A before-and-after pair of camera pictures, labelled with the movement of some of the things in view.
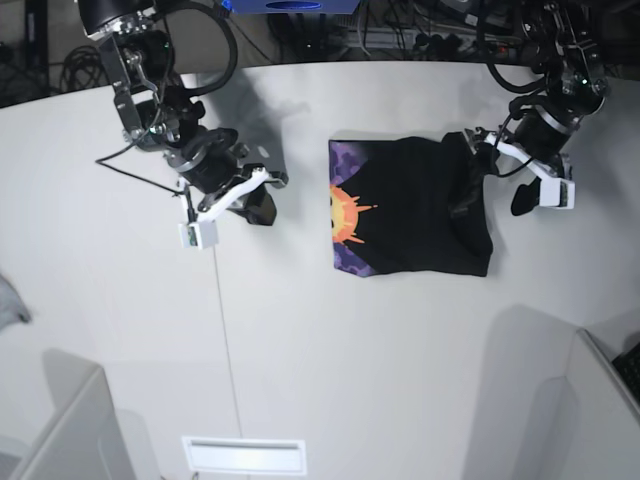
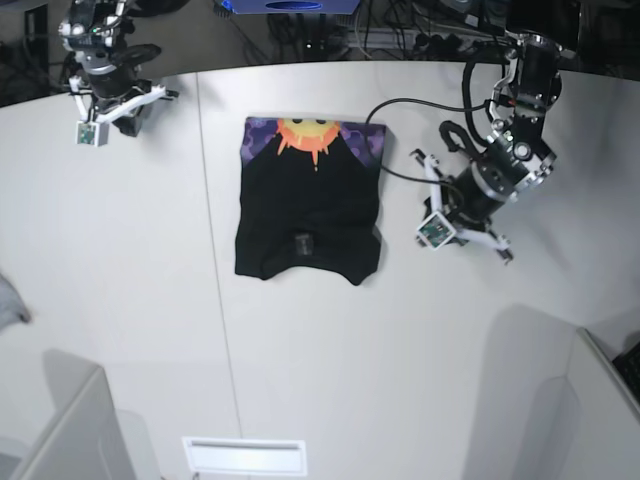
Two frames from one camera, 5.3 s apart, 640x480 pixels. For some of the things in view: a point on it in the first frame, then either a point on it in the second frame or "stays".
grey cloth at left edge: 12,307 stays
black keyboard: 627,365 stays
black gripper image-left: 208,165 to 116,83
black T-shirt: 409,204 to 309,193
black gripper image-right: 542,138 to 477,196
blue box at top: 290,6 stays
